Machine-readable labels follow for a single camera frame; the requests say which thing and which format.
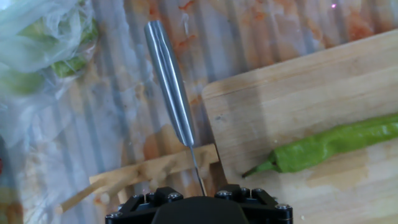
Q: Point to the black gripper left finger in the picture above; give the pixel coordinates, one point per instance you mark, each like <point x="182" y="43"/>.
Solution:
<point x="136" y="208"/>

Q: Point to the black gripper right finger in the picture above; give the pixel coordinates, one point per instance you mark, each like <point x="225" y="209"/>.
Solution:
<point x="264" y="211"/>

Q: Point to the long green chili pepper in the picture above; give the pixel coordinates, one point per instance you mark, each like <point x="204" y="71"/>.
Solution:
<point x="326" y="146"/>

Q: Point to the steel kitchen knife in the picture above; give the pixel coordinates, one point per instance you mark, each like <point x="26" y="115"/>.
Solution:
<point x="169" y="81"/>

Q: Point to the wooden peg rack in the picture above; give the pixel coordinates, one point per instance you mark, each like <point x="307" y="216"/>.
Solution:
<point x="155" y="166"/>

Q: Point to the wooden cutting board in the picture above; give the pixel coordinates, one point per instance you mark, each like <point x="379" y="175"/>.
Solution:
<point x="311" y="93"/>

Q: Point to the green pepper inside bag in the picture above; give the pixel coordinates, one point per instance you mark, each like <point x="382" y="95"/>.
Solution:
<point x="70" y="67"/>

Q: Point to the green pepper with curled stem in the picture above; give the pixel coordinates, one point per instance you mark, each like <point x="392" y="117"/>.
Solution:
<point x="18" y="84"/>

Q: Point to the marbled plastic table sheet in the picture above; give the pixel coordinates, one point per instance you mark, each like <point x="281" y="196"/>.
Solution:
<point x="280" y="25"/>

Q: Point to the clear plastic bag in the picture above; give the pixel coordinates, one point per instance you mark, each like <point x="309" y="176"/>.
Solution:
<point x="31" y="46"/>

